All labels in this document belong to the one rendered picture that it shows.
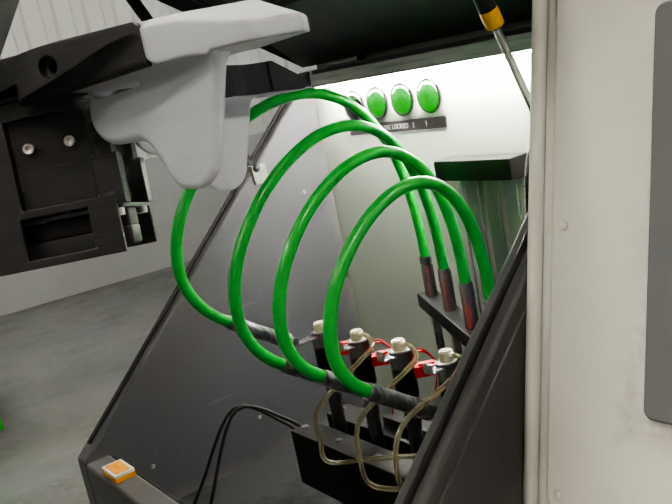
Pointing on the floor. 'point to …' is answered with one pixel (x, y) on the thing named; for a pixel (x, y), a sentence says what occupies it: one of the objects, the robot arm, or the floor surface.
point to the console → (590, 258)
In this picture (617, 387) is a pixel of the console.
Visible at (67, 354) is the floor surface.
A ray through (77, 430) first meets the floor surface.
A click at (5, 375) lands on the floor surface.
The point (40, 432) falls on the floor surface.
